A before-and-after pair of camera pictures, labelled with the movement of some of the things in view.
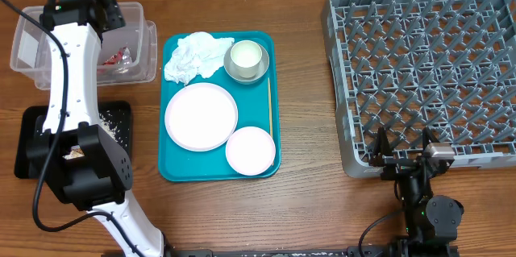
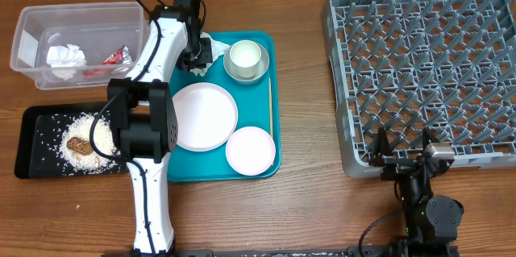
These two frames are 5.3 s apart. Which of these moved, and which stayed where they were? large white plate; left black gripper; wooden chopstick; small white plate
Moved: left black gripper
Stayed: small white plate; wooden chopstick; large white plate
